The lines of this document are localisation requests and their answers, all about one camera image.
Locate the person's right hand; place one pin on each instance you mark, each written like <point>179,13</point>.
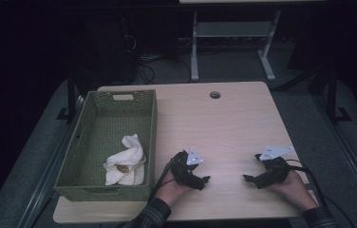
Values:
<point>293,190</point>

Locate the black metal stand post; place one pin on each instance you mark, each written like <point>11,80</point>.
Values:
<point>333,95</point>
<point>71,95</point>

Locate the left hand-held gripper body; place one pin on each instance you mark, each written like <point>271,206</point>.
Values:
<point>183,174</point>

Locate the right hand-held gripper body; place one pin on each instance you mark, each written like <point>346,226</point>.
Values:
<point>274,174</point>

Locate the white cloth with brown print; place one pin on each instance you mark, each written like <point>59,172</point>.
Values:
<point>129,158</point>

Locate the grey metal table frame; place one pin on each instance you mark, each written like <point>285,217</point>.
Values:
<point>233,30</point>

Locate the aluminium rail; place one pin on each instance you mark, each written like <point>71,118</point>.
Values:
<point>350,152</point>
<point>50,164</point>

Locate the green woven basket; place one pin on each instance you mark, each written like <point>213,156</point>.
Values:
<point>103,148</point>

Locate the person's left hand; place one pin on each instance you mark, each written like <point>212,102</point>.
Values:
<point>173,191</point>

